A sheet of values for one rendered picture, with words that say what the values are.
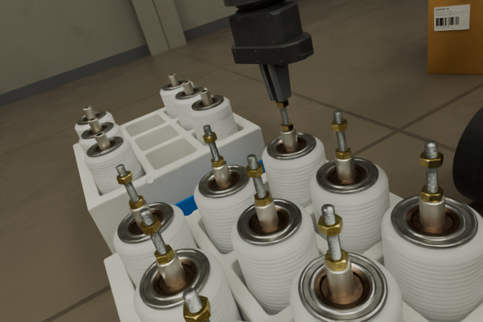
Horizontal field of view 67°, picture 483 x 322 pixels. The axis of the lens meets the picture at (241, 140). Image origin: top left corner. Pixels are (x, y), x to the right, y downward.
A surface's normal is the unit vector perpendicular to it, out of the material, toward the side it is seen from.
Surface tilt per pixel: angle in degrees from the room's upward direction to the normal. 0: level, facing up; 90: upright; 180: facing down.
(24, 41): 90
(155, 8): 90
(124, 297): 0
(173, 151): 90
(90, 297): 0
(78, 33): 90
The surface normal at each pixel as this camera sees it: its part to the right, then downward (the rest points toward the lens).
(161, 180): 0.46, 0.30
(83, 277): -0.25, -0.86
